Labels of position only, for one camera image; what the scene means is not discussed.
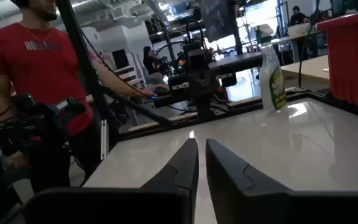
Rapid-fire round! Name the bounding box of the black metal rig frame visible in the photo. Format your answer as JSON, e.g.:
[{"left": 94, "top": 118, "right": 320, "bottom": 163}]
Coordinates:
[{"left": 56, "top": 0, "right": 358, "bottom": 147}]

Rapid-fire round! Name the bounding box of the red plastic bin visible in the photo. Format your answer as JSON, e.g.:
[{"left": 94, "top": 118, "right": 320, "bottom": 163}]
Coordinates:
[{"left": 315, "top": 7, "right": 358, "bottom": 113}]

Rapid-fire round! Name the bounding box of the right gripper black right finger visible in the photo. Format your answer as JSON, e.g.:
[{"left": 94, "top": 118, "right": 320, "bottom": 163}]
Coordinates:
[{"left": 206, "top": 138, "right": 292, "bottom": 224}]

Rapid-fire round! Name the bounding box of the person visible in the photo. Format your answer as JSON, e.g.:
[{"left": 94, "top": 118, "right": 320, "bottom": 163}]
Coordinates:
[
  {"left": 0, "top": 0, "right": 169, "bottom": 194},
  {"left": 289, "top": 5, "right": 311, "bottom": 26},
  {"left": 142, "top": 45, "right": 167, "bottom": 85}
]

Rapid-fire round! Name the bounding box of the black display board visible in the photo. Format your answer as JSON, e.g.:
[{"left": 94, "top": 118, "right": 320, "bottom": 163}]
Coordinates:
[{"left": 197, "top": 0, "right": 244, "bottom": 56}]

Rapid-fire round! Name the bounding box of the long black desk cable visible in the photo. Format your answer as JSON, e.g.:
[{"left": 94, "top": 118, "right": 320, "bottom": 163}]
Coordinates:
[{"left": 297, "top": 0, "right": 321, "bottom": 90}]

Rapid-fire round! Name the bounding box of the light wooden desk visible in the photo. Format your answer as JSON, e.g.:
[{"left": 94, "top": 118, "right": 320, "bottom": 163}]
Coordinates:
[{"left": 280, "top": 55, "right": 331, "bottom": 82}]

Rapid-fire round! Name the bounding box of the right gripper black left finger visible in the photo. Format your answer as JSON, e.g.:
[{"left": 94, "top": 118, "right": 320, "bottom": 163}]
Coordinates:
[{"left": 140, "top": 138, "right": 200, "bottom": 224}]

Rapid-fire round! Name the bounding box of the black desk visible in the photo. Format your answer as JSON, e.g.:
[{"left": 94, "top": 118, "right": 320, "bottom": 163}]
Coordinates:
[{"left": 208, "top": 52, "right": 263, "bottom": 77}]

